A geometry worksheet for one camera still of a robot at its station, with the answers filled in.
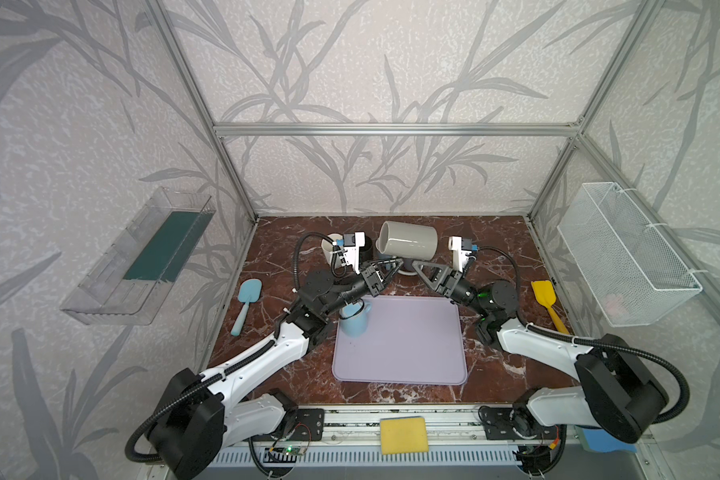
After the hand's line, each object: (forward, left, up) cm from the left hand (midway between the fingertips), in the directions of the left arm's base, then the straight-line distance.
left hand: (406, 258), depth 64 cm
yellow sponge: (-30, 0, -32) cm, 43 cm away
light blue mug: (-3, +13, -23) cm, 27 cm away
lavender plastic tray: (-6, -3, -33) cm, 34 cm away
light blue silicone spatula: (+11, +49, -36) cm, 62 cm away
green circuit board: (-33, +27, -34) cm, 54 cm away
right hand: (+1, -2, -2) cm, 3 cm away
